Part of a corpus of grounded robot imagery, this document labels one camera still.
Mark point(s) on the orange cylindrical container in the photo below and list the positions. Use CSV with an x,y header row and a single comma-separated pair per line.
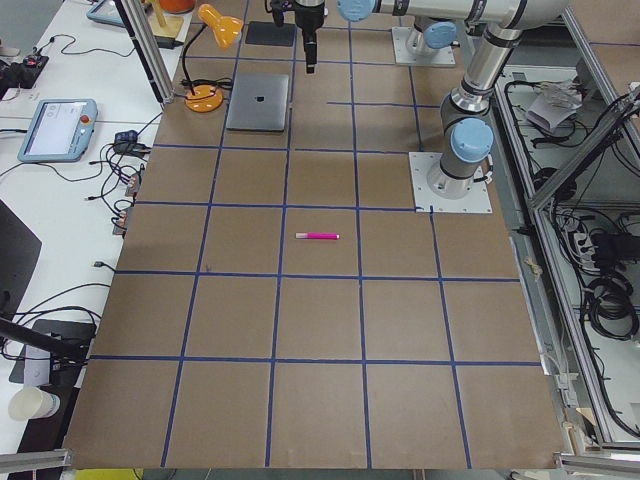
x,y
177,6

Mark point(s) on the pink pen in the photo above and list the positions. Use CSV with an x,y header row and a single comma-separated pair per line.
x,y
317,236

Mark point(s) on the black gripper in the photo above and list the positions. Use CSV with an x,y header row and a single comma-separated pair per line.
x,y
307,21

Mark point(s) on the grey closed laptop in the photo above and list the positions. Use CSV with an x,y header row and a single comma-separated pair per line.
x,y
258,103

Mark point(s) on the black mousepad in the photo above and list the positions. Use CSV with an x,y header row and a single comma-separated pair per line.
x,y
268,34

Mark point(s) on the wooden stand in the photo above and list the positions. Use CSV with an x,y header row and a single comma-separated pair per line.
x,y
163,24

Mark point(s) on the white paper cup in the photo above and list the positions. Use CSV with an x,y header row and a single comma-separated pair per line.
x,y
33,403

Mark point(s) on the blue teach pendant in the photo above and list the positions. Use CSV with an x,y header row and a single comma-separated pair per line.
x,y
60,131
105,12

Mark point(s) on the black power adapter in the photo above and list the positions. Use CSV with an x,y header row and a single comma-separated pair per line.
x,y
165,42

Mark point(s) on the orange desk lamp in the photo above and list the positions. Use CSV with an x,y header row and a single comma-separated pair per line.
x,y
205,82

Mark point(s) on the black usb hub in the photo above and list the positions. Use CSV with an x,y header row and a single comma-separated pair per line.
x,y
126,143

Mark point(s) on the white power strip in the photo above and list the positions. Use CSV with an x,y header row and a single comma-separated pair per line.
x,y
584,249

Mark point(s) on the aluminium frame post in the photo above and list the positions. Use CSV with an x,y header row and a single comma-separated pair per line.
x,y
139,30

